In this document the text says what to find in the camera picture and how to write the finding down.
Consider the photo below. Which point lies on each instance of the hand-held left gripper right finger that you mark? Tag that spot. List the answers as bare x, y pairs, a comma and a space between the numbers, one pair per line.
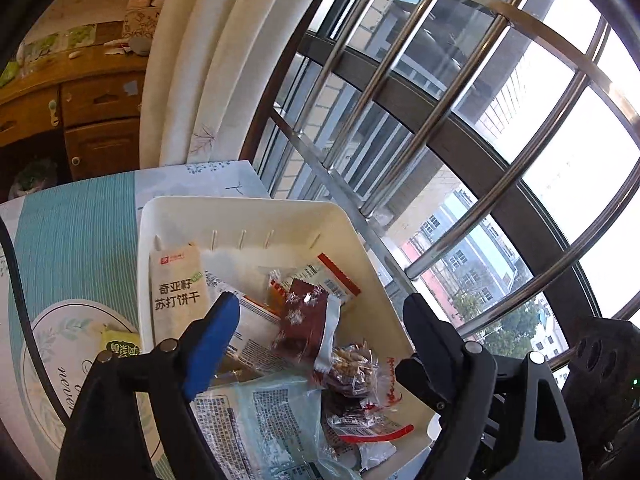
430, 330

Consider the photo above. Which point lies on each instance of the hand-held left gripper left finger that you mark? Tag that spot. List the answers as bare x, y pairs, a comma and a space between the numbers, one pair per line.
212, 345

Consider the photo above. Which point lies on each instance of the orange edged snack packet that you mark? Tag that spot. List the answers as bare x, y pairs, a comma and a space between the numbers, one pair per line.
250, 332

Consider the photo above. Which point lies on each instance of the white cracker packet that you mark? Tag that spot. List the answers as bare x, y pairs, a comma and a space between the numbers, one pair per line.
175, 295

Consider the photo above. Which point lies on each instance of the clear nut packet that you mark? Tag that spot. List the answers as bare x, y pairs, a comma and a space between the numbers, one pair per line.
350, 367

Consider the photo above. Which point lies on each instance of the pale blue white snack packet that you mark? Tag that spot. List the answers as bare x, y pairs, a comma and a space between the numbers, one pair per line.
270, 420

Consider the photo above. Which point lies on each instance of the maroon snack packet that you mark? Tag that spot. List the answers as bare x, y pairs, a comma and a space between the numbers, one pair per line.
305, 320

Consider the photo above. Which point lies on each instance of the white red label packet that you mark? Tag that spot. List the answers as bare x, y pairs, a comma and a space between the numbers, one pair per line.
335, 280

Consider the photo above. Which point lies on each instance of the white plastic bin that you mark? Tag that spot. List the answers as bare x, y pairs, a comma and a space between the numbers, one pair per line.
240, 220

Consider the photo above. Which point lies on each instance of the green snack packet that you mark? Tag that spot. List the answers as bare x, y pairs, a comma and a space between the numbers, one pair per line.
117, 345

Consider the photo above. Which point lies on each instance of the leaf print tablecloth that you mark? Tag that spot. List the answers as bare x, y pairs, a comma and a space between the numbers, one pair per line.
75, 240

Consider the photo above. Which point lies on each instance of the plastic bag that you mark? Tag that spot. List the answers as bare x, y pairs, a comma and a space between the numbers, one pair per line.
32, 177

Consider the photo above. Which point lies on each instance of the wooden desk with drawers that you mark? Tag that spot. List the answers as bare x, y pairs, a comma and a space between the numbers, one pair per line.
95, 95

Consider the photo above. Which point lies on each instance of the white curtain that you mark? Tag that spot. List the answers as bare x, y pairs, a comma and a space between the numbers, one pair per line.
200, 60

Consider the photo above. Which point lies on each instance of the grey pouch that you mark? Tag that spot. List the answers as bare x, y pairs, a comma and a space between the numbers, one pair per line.
139, 44

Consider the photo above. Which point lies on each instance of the metal window bars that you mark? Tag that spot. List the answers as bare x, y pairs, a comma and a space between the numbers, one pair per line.
495, 10

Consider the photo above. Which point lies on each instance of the printed cardboard box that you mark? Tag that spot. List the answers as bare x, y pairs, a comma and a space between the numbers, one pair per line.
140, 22

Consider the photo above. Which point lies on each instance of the green tissue pack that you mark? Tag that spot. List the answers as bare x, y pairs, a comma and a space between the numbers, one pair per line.
7, 74

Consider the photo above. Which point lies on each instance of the green floral placemat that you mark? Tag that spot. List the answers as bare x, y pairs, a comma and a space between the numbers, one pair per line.
55, 42

